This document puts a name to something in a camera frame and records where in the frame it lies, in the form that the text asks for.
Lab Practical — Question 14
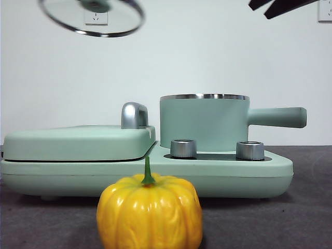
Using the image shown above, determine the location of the green breakfast machine base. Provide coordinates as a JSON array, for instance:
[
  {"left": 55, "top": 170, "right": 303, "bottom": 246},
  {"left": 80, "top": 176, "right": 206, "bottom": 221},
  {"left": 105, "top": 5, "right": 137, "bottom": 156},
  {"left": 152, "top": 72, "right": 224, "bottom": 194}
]
[{"left": 0, "top": 151, "right": 295, "bottom": 202}]

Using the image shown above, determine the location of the green pot with stick handle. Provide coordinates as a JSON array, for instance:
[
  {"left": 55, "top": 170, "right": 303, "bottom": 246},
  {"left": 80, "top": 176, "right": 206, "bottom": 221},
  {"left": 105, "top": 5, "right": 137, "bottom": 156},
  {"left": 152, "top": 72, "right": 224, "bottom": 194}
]
[{"left": 159, "top": 93, "right": 308, "bottom": 153}]

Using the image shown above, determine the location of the silver control knob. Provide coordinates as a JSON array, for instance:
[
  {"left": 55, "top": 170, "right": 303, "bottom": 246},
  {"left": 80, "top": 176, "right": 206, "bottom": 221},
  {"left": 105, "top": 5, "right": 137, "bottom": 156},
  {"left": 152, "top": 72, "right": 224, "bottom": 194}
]
[
  {"left": 170, "top": 139, "right": 197, "bottom": 158},
  {"left": 236, "top": 141, "right": 265, "bottom": 160}
]

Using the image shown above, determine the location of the white wall socket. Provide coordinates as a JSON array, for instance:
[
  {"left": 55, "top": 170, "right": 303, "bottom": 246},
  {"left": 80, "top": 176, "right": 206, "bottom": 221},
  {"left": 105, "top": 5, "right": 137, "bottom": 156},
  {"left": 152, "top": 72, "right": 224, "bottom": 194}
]
[
  {"left": 317, "top": 0, "right": 332, "bottom": 23},
  {"left": 84, "top": 0, "right": 109, "bottom": 26}
]

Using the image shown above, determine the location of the glass lid with green knob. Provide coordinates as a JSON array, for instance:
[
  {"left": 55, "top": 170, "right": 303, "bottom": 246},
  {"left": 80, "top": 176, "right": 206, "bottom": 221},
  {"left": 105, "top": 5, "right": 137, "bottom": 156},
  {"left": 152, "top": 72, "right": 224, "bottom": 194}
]
[{"left": 38, "top": 0, "right": 145, "bottom": 38}]

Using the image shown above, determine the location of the yellow toy pumpkin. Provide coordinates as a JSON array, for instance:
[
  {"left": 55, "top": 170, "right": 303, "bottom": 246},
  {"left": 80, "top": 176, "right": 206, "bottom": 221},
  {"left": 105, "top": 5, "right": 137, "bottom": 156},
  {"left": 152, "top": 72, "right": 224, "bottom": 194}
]
[{"left": 96, "top": 155, "right": 203, "bottom": 249}]

